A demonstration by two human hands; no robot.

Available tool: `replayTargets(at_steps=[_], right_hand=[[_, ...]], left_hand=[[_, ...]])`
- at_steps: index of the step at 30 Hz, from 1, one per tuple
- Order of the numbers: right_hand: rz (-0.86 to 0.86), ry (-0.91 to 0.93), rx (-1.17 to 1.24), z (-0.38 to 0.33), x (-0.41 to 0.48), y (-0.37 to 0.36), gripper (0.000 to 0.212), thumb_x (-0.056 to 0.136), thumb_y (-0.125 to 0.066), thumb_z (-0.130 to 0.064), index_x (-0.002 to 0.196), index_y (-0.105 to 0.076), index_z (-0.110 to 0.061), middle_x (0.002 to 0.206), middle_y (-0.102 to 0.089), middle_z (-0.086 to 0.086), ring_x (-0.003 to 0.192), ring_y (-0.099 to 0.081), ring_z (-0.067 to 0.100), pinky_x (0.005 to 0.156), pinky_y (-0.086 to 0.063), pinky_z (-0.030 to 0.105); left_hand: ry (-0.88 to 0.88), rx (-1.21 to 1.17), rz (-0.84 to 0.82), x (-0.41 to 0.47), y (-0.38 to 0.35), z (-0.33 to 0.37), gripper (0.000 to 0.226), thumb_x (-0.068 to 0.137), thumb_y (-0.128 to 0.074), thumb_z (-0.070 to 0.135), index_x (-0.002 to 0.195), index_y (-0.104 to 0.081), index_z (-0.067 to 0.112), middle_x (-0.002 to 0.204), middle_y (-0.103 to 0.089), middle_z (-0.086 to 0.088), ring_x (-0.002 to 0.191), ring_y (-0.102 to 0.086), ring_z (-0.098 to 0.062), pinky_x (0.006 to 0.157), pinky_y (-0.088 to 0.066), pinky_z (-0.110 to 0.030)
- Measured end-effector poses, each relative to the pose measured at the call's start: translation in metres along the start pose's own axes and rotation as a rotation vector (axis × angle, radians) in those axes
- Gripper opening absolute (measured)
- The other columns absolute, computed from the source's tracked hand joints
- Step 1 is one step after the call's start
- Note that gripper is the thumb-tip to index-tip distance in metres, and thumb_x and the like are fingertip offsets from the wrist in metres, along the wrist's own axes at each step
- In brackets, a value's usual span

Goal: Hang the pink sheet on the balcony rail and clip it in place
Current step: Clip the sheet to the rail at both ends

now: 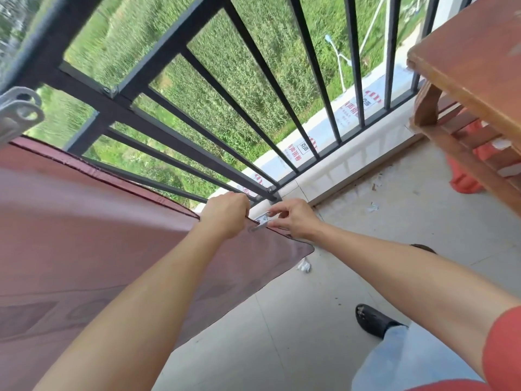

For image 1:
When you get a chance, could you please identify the person's right hand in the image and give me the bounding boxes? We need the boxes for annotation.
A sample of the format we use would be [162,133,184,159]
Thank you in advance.
[266,198,326,243]

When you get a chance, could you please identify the person's left hand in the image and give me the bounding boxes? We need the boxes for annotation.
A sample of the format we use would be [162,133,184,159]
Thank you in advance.
[198,192,251,241]

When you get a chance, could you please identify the white clothespin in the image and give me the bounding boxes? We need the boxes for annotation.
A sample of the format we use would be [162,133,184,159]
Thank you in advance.
[0,86,46,149]
[251,212,272,232]

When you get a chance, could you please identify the black metal balcony railing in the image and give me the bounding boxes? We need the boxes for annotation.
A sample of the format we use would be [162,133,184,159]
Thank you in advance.
[0,0,475,206]

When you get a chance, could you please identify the pink patterned bed sheet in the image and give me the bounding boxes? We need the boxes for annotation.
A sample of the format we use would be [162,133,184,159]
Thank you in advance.
[0,136,315,391]

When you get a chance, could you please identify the person's left forearm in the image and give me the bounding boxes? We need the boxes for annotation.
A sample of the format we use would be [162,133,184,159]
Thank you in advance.
[34,219,228,391]

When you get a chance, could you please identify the person's right forearm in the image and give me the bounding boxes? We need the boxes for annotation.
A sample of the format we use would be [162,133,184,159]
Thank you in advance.
[313,223,521,379]

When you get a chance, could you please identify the light grey trousers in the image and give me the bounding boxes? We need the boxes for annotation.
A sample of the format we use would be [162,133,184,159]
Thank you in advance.
[351,324,483,391]

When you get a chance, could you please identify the street lamp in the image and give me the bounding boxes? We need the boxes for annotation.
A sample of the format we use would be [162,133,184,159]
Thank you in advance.
[324,34,353,92]

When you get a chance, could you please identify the red shirt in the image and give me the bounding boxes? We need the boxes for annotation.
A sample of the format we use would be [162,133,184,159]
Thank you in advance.
[406,306,521,391]

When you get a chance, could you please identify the brown wooden table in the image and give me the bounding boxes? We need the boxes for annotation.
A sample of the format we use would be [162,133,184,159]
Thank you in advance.
[406,0,521,218]

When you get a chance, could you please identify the red plastic frame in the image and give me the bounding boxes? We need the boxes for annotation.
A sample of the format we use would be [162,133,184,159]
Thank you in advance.
[446,119,507,195]

